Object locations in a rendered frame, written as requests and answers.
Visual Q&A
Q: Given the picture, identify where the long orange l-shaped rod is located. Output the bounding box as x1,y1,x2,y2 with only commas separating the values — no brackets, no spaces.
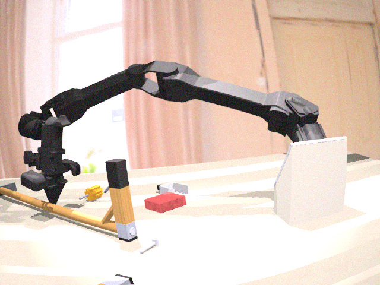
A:
99,274,134,285

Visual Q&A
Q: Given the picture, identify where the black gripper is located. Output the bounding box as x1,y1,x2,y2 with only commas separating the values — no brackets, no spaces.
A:
20,144,81,205

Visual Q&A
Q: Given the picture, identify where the red rectangular block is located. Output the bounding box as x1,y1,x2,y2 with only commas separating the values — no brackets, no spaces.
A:
144,192,186,213

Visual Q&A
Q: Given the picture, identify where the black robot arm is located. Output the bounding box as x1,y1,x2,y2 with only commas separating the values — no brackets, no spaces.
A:
18,61,327,147

